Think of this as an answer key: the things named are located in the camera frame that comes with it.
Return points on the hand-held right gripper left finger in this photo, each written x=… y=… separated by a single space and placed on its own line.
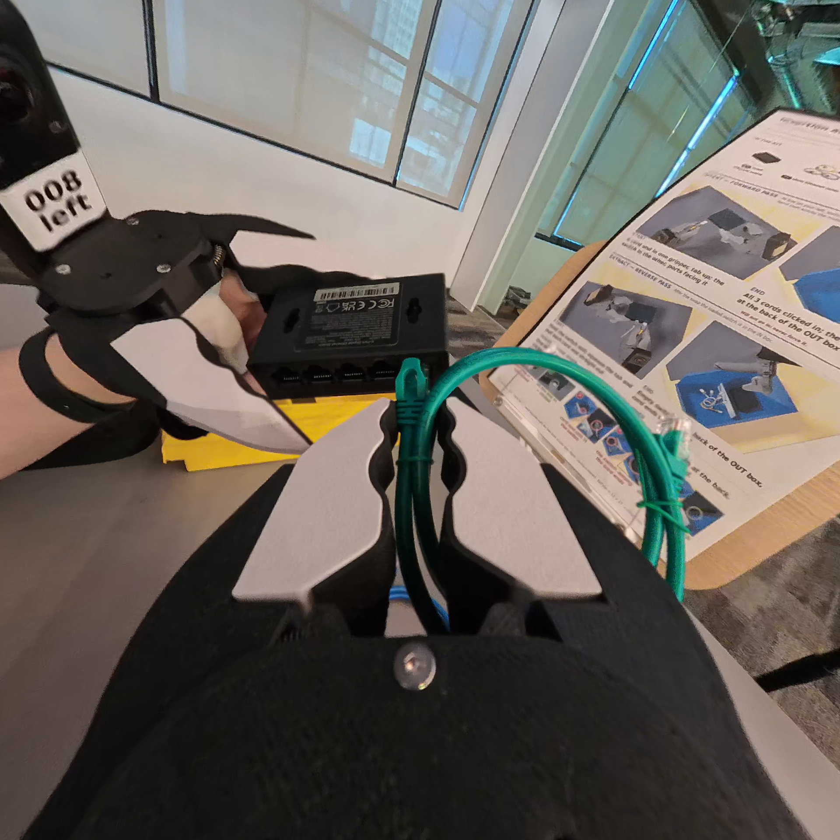
x=315 y=525

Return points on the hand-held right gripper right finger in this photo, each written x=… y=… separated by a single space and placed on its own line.
x=519 y=525

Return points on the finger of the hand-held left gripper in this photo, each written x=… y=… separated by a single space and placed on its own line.
x=197 y=381

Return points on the yellow plastic bin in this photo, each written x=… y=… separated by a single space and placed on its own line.
x=236 y=440

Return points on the black ethernet port box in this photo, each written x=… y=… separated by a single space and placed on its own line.
x=355 y=335

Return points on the person's left hand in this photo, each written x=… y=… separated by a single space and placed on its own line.
x=53 y=394

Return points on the black wristwatch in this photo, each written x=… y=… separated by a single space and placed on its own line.
x=59 y=381

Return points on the printed instruction sheet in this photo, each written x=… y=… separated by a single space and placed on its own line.
x=709 y=302

